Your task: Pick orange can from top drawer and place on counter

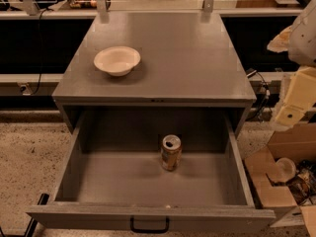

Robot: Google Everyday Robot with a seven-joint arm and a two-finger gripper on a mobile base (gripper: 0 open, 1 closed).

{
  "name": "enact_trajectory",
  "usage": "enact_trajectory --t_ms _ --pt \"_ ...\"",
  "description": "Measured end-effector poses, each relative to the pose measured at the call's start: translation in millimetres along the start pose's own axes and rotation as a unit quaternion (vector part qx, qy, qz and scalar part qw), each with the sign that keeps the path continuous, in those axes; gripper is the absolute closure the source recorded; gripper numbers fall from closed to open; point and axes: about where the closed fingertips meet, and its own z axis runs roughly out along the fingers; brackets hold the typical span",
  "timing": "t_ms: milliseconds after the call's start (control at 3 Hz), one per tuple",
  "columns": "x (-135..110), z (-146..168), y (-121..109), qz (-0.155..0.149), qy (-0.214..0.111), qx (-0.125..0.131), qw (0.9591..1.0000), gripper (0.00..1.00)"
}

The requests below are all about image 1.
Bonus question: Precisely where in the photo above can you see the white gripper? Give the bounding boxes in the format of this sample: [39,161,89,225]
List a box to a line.
[267,27,316,126]

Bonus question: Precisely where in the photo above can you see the cardboard box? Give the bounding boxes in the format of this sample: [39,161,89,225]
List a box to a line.
[244,123,316,237]

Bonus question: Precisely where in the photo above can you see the grey open top drawer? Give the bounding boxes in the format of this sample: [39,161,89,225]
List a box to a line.
[28,107,275,232]

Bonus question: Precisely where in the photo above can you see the crumpled wrappers in box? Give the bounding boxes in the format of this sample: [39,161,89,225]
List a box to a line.
[286,160,316,205]

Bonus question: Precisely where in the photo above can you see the orange soda can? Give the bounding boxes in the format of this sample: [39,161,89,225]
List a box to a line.
[160,134,182,171]

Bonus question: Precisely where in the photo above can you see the black drawer handle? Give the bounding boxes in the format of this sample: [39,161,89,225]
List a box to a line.
[129,216,170,234]

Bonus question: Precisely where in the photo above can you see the black power cable left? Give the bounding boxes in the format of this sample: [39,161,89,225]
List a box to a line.
[31,7,50,96]

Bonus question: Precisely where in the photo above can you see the white bowl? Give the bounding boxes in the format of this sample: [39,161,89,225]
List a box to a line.
[94,46,141,77]

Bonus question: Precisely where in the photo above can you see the black cables right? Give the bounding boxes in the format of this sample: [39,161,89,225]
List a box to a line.
[246,68,275,121]

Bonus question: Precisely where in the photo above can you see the grey cabinet counter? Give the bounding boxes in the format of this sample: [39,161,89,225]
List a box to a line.
[52,11,256,131]

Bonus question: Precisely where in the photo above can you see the white cup in box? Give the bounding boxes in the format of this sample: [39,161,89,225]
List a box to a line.
[276,157,296,183]

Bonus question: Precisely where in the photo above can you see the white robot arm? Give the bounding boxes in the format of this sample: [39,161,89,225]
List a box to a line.
[267,0,316,131]

